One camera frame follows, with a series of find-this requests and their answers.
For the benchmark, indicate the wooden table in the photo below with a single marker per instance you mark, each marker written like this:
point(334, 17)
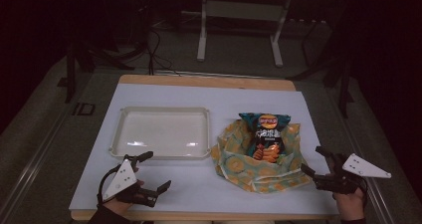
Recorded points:
point(205, 81)

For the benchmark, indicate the dark blue chip bag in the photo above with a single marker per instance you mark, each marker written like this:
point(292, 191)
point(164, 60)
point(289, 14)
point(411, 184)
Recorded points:
point(267, 137)

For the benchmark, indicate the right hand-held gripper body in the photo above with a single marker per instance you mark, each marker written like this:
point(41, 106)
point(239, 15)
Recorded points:
point(360, 167)

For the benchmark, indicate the white plastic tray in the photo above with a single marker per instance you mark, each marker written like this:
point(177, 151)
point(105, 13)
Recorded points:
point(162, 134)

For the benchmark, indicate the white table sheet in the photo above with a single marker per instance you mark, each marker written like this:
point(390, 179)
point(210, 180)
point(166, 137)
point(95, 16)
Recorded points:
point(185, 94)

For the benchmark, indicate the black stand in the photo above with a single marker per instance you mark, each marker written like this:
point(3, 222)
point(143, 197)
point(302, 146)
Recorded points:
point(345, 84)
point(70, 71)

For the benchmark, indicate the person's right hand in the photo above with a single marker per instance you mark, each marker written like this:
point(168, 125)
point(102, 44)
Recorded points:
point(348, 204)

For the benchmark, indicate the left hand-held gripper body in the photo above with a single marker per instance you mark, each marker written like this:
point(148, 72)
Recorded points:
point(121, 179)

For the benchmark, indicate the white metal stand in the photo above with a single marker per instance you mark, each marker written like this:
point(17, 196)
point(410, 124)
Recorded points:
point(242, 10)

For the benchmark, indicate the dark floor bracket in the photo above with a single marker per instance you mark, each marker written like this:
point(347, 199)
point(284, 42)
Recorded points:
point(83, 109)

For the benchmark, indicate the person's left hand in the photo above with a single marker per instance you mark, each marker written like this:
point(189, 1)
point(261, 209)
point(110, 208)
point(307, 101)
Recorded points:
point(121, 204)

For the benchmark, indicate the yellow green patterned cloth bag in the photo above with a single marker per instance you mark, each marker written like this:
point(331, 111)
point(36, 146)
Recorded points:
point(239, 171)

